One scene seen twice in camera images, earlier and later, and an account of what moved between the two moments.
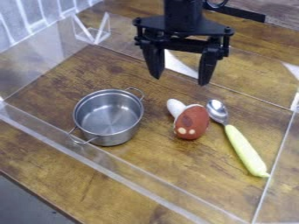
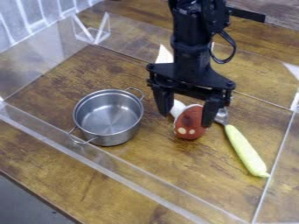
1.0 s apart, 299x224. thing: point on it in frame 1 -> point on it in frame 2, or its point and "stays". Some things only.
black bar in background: [238, 12] stays
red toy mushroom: [191, 120] stays
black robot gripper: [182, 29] -> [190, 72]
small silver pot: [107, 115] stays
